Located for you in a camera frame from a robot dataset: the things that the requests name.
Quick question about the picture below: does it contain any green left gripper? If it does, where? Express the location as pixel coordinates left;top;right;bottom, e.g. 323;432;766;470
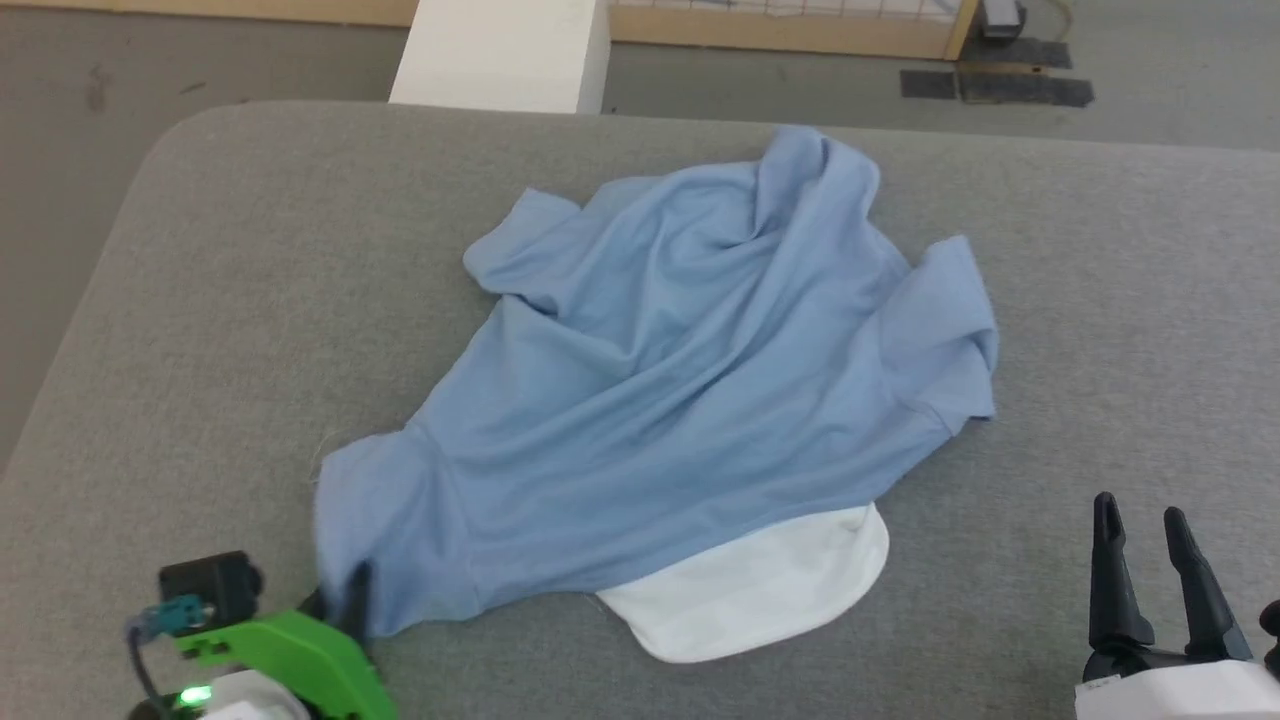
175;561;397;720

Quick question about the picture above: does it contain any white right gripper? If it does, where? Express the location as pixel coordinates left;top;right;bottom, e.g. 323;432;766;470
1075;492;1280;720

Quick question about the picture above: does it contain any light blue and white shirt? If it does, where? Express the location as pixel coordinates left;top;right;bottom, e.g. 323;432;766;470
313;125;1001;665

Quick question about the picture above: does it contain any grey upholstered sofa cushion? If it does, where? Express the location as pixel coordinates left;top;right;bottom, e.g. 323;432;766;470
0;100;1280;720

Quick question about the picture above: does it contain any large black floor tape patch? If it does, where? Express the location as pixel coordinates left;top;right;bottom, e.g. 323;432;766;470
957;38;1096;109

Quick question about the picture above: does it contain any white rectangular block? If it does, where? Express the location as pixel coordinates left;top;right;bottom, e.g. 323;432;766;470
388;0;612;115

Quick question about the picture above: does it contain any grey metal stand foot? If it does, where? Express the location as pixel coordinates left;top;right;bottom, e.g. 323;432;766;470
979;0;1027;40

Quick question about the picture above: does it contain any lemon print partition screen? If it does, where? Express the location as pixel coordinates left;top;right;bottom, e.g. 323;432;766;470
0;0;983;62

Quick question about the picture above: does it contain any teal plug with black cable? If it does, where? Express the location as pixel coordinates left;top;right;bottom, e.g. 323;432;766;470
124;596;207;716

